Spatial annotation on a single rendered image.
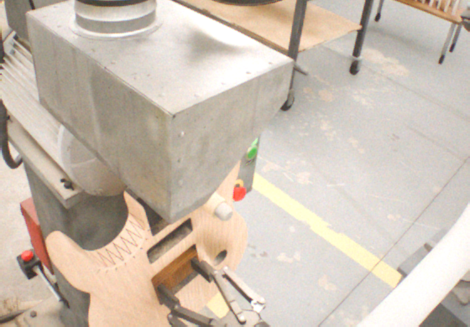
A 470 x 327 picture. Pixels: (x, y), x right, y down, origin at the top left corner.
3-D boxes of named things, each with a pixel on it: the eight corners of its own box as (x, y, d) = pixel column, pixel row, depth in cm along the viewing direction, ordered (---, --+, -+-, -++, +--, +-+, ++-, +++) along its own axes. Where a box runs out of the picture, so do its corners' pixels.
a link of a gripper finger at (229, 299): (239, 323, 71) (247, 319, 71) (211, 268, 78) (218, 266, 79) (239, 332, 74) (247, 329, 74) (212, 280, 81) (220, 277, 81)
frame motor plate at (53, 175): (-5, 126, 106) (-8, 113, 104) (77, 92, 120) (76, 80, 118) (67, 210, 88) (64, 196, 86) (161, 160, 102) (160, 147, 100)
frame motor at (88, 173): (-3, 125, 102) (-28, 23, 86) (91, 86, 118) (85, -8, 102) (86, 229, 81) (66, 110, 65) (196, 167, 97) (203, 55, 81)
